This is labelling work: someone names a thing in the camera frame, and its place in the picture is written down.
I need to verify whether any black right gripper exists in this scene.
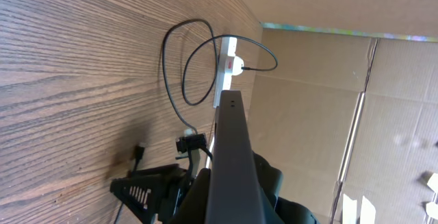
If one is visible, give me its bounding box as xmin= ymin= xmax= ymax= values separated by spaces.
xmin=110 ymin=164 xmax=196 ymax=224

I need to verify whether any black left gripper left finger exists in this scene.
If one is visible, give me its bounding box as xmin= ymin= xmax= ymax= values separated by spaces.
xmin=170 ymin=169 xmax=211 ymax=224

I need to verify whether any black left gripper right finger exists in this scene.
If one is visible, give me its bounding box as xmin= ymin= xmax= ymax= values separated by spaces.
xmin=253 ymin=152 xmax=283 ymax=208

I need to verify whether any blue Galaxy smartphone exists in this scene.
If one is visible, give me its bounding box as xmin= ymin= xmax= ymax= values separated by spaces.
xmin=205 ymin=90 xmax=283 ymax=224

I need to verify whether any white charger plug adapter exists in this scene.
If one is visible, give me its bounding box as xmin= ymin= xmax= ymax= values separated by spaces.
xmin=224 ymin=56 xmax=244 ymax=76

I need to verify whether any white power strip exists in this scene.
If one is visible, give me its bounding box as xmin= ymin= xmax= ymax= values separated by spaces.
xmin=213 ymin=37 xmax=237 ymax=108

